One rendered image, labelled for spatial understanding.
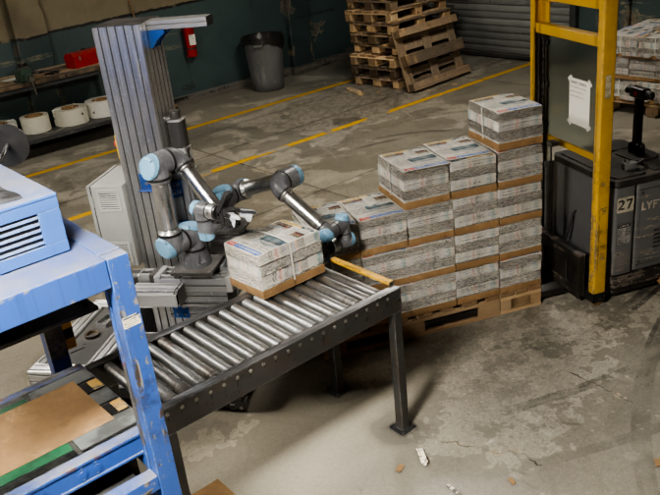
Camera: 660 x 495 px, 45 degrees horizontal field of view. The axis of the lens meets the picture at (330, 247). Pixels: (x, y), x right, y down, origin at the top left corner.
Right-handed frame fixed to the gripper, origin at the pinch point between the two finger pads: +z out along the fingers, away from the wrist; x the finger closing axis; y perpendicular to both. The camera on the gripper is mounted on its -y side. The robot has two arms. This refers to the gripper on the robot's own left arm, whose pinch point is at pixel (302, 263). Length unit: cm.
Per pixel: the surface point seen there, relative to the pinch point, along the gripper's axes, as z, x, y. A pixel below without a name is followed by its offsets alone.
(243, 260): 40.5, 9.2, 20.1
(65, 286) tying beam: 148, 83, 75
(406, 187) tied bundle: -74, 4, 20
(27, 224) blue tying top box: 148, 65, 91
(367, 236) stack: -51, -5, -4
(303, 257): 15.1, 23.2, 16.1
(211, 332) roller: 73, 27, 3
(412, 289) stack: -74, 4, -44
